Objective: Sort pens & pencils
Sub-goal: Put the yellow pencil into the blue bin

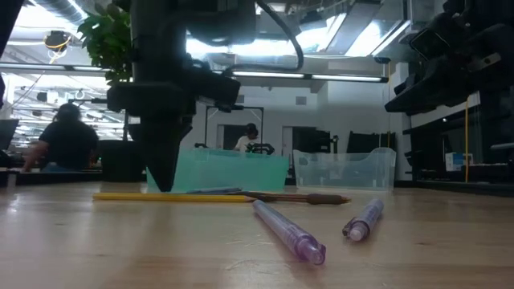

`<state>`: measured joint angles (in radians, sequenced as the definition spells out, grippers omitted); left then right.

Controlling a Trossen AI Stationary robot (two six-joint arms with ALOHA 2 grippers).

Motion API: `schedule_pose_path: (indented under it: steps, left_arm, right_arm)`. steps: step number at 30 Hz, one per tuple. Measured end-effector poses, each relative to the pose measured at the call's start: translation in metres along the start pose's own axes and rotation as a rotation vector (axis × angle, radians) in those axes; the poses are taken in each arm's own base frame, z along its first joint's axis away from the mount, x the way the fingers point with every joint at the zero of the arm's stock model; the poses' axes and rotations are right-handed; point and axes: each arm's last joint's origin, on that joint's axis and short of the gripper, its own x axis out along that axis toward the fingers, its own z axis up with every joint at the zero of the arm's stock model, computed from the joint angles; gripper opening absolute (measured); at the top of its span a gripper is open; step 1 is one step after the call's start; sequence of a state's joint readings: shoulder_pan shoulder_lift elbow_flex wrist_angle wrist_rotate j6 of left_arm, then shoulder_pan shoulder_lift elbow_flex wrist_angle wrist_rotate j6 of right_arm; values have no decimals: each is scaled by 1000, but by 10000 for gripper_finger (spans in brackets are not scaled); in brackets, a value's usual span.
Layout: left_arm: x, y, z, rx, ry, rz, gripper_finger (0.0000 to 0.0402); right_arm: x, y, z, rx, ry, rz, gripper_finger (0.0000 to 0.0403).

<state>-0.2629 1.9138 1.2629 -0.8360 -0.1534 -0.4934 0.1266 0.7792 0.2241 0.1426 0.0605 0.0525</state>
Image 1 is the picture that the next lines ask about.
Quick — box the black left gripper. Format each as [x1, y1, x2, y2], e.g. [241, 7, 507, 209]
[106, 0, 198, 193]

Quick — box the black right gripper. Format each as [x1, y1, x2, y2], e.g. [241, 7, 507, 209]
[384, 0, 477, 114]

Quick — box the yellow pencil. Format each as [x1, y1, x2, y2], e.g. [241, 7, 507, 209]
[92, 192, 258, 204]

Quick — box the grey-blue pen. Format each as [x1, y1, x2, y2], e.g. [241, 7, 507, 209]
[186, 186, 244, 196]

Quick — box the green translucent plastic bin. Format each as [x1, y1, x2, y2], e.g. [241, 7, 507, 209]
[145, 147, 290, 193]

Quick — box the pale lavender translucent pen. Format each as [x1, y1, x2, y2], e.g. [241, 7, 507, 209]
[341, 197, 386, 242]

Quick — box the purple translucent pen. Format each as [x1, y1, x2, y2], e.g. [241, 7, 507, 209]
[251, 199, 327, 267]

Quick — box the dark brown pen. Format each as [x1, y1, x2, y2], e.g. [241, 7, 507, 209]
[230, 191, 353, 206]

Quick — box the black plant pot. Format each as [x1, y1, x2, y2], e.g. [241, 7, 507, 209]
[98, 139, 148, 184]

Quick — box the black shelving unit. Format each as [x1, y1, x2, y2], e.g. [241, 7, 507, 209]
[395, 92, 514, 197]

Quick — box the white box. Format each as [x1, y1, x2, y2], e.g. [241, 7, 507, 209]
[444, 152, 475, 173]

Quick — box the black monitor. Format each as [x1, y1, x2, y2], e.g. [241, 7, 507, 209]
[347, 130, 398, 153]
[292, 127, 341, 154]

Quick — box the person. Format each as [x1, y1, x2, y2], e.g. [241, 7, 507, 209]
[22, 103, 100, 173]
[234, 122, 260, 153]

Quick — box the dark workbench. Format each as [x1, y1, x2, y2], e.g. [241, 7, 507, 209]
[0, 168, 104, 188]

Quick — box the clear plastic bin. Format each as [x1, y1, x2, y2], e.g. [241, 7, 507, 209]
[292, 147, 398, 192]

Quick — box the green leafy artificial plant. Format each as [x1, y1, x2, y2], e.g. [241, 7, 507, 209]
[77, 2, 136, 141]

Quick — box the long ceiling light strip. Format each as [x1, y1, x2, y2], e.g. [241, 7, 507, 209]
[0, 62, 109, 73]
[230, 71, 389, 83]

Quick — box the black laptop screen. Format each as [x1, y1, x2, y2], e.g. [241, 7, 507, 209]
[0, 119, 20, 152]

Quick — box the black gantry frame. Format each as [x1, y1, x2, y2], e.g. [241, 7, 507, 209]
[203, 104, 265, 156]

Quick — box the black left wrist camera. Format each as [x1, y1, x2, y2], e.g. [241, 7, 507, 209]
[188, 63, 242, 113]

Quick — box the black looped gripper cable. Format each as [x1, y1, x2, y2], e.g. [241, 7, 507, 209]
[224, 0, 305, 73]

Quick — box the hanging cable reel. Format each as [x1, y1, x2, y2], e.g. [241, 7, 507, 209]
[43, 30, 72, 53]

